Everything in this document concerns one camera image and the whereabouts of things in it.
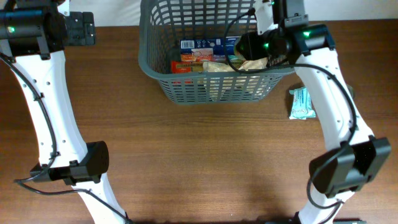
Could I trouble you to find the beige powder pouch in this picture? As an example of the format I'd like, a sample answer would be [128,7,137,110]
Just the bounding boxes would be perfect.
[202,57,269,100]

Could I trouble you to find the orange spaghetti packet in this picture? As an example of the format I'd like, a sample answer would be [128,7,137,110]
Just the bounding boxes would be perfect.
[170,61,203,74]

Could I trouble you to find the left black cable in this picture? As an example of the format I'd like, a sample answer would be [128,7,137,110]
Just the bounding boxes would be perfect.
[0,52,134,224]

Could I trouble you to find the right black cable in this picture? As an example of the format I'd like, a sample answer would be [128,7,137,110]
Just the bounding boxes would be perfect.
[223,8,358,224]

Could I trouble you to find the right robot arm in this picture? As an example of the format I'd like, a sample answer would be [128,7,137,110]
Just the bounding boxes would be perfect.
[235,1,391,223]

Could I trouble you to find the black cable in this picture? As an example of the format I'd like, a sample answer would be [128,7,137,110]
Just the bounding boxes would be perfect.
[223,8,358,224]
[0,52,134,224]

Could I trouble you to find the light teal wipes packet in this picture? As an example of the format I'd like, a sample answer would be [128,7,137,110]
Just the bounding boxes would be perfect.
[289,87,316,120]

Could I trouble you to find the grey plastic shopping basket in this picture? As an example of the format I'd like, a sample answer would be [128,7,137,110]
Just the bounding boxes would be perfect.
[139,0,294,105]

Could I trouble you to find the blue Kleenex tissue pack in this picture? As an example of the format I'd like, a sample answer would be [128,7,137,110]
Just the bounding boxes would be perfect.
[180,37,246,62]

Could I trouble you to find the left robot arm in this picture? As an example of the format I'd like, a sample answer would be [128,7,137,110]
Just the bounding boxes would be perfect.
[1,0,129,223]

